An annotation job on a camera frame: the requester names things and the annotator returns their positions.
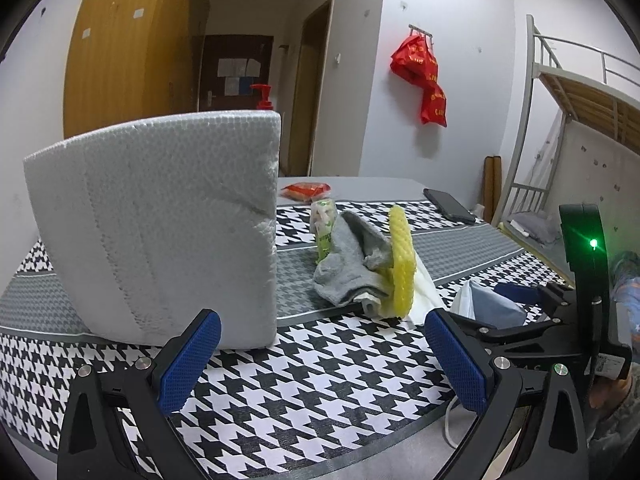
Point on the person's hand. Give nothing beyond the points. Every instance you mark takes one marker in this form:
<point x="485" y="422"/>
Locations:
<point x="607" y="394"/>

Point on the blue face mask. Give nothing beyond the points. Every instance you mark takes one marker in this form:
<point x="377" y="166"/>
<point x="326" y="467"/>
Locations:
<point x="483" y="305"/>

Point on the grey sock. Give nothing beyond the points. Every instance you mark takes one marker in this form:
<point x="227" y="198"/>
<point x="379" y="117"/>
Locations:
<point x="358" y="254"/>

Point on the red snack packet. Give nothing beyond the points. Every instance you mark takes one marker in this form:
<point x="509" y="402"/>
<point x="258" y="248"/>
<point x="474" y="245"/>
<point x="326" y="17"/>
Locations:
<point x="306" y="192"/>

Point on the patterned folded blanket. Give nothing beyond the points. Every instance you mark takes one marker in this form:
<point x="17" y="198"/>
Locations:
<point x="626" y="290"/>

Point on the dark brown entrance door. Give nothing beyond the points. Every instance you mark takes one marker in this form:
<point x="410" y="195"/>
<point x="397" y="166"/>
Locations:
<point x="230" y="65"/>

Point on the green white tissue pack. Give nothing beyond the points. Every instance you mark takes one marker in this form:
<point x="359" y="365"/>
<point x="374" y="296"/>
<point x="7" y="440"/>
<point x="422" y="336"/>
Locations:
<point x="322" y="217"/>

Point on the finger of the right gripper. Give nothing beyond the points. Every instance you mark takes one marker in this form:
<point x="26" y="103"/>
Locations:
<point x="548" y="297"/>
<point x="564" y="339"/>

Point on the black smartphone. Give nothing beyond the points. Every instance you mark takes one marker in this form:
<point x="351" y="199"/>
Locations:
<point x="449" y="207"/>

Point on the metal bunk bed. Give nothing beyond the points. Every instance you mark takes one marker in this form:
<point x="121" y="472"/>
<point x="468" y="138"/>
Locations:
<point x="577" y="142"/>

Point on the houndstooth table cloth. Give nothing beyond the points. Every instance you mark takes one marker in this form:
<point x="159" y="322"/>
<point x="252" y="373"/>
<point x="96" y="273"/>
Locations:
<point x="335" y="387"/>

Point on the red plastic bag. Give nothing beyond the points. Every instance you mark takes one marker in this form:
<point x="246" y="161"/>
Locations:
<point x="414" y="62"/>

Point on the grey pillow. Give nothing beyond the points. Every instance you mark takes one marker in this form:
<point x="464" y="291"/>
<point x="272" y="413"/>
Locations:
<point x="537" y="225"/>

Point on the wooden side door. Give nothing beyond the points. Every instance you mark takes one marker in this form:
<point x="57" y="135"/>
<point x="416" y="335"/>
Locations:
<point x="311" y="66"/>

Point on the white red pump bottle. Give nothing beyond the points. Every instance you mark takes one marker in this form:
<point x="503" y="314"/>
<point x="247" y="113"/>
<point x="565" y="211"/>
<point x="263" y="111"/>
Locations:
<point x="264" y="102"/>

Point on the white styrofoam box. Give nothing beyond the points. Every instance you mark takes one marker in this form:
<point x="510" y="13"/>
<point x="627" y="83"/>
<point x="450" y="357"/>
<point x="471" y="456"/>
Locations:
<point x="147" y="223"/>

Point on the wooden wardrobe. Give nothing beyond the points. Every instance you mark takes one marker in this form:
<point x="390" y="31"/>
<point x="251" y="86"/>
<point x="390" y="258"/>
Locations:
<point x="132" y="59"/>

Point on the yellow sponge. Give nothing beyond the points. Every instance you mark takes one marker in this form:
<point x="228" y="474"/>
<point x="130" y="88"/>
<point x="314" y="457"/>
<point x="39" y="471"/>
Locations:
<point x="401" y="273"/>

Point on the white tissue sheet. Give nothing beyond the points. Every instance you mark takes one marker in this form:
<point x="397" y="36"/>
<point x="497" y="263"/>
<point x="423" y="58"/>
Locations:
<point x="425" y="295"/>

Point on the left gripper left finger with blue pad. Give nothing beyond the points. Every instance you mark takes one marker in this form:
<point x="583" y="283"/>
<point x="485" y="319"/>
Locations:
<point x="93" y="444"/>

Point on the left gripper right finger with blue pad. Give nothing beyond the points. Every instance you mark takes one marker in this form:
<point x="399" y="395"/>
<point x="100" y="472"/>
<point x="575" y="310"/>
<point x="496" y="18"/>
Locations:
<point x="552" y="440"/>

